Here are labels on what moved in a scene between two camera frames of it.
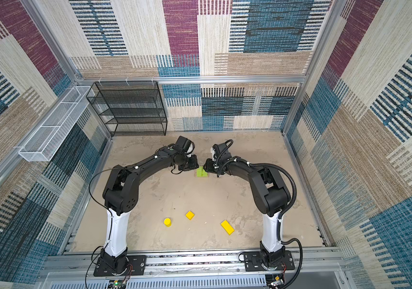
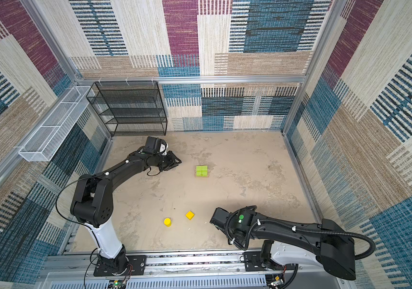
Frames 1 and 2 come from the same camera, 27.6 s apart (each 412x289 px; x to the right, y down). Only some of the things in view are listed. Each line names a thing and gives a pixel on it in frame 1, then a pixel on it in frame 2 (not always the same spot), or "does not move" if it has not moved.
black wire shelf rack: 130,108 does not move
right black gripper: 208,162 → 227,236
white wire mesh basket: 49,138 does not move
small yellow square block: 190,215 does not move
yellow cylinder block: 167,222 does not move
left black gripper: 194,165 → 171,161
